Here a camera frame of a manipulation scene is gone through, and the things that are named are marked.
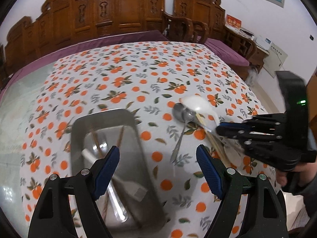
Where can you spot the white plastic small spoon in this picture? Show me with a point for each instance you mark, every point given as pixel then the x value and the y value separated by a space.
pixel 233 152

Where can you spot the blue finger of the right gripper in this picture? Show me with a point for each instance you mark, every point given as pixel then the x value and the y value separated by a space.
pixel 230 129

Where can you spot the purple armchair cushion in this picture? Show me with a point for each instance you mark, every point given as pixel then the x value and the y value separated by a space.
pixel 225 53

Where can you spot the white plastic ladle spoon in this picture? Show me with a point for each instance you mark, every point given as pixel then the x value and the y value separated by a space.
pixel 200 105

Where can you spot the purple sofa cushion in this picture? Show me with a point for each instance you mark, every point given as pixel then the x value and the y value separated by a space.
pixel 154 35

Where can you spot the white plastic fork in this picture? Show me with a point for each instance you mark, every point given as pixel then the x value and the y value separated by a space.
pixel 133 189

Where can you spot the grey metal tray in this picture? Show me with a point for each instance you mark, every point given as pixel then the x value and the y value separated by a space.
pixel 117 128

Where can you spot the carved wooden sofa bench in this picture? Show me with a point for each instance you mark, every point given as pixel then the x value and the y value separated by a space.
pixel 68 22

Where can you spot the carved wooden armchair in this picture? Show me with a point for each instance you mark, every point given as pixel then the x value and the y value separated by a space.
pixel 208 18

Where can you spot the steel spoon smiley handle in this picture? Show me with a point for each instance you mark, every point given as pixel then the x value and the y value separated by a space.
pixel 195 120

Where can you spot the person right hand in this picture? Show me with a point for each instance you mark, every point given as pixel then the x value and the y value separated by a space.
pixel 303 174

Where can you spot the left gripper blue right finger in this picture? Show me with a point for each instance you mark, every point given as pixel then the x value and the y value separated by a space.
pixel 209 167

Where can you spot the red box on side table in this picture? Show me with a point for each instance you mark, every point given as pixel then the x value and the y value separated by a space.
pixel 232 22

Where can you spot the steel spoon plain handle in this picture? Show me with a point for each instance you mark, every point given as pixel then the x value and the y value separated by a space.
pixel 185 116

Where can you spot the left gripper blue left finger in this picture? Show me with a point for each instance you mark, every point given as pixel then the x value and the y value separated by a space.
pixel 104 171

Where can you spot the orange print tablecloth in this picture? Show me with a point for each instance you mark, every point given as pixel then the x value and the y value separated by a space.
pixel 147 79

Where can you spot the wooden side table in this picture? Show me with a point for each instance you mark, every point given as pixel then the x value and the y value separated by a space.
pixel 246 47

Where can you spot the light bamboo chopstick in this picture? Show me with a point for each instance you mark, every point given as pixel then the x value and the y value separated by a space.
pixel 216 144

